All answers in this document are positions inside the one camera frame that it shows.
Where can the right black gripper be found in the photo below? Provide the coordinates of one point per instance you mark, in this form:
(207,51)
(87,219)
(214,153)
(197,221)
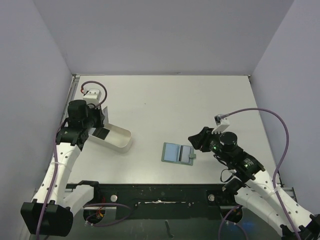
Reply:
(204,139)

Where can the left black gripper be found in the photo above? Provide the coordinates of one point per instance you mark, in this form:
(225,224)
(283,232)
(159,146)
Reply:
(96,109)

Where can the silver grey credit card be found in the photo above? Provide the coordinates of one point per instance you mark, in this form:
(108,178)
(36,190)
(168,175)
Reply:
(185,152)

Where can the blue credit card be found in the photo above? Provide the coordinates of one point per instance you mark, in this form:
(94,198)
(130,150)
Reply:
(171,153)

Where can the green card holder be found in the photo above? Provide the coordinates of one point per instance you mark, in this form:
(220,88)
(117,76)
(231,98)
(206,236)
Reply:
(193,156)

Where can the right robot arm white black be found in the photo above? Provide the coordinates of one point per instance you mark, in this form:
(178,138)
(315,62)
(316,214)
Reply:
(299,224)

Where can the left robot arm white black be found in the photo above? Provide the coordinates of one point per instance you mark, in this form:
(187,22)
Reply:
(50,212)

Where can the black card stack in tray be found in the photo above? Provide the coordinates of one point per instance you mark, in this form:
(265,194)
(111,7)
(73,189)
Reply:
(101,133)

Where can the white oblong tray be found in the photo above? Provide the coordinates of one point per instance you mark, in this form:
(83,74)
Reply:
(119,139)

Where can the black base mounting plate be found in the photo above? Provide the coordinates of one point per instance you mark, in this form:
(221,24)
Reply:
(165,201)

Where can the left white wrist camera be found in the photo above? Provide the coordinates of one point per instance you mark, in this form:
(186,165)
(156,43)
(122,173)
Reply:
(92,96)

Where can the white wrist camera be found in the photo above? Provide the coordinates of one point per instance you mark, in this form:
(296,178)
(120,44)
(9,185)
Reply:
(222,123)
(92,96)

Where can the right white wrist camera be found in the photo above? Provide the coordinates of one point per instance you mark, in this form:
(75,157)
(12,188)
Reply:
(222,123)

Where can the aluminium left side rail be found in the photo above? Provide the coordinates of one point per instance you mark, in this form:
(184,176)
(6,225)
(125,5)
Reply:
(70,97)

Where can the aluminium rail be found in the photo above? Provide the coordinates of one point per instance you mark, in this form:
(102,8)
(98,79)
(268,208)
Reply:
(70,97)
(287,192)

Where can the aluminium front rail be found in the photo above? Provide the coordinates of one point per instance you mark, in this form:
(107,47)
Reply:
(287,192)

